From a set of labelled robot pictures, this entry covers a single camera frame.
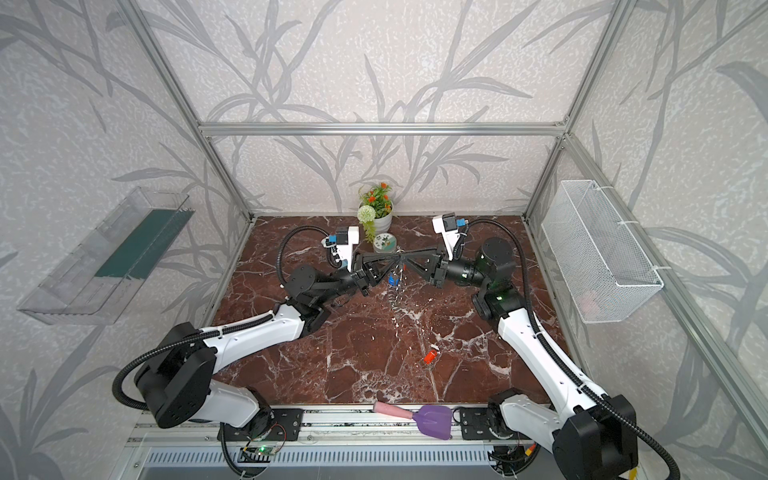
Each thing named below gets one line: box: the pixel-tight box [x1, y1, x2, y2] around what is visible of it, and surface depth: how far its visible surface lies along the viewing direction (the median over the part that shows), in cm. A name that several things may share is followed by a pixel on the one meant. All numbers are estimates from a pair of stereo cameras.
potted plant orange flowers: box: [357, 182, 394, 243], surface depth 107 cm
